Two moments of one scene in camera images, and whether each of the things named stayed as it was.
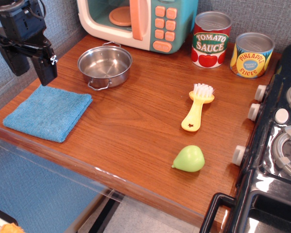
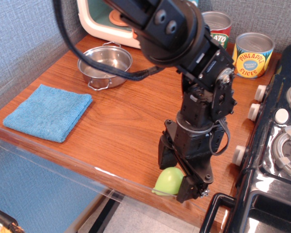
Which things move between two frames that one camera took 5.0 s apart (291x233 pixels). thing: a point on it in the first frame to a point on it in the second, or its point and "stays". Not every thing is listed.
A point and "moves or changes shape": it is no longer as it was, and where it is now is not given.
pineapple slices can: [251, 55] stays
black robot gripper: [24, 29] to [195, 150]
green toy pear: [190, 158] moves or changes shape
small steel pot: [105, 66] stays
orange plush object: [10, 228] stays
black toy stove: [268, 197] stays
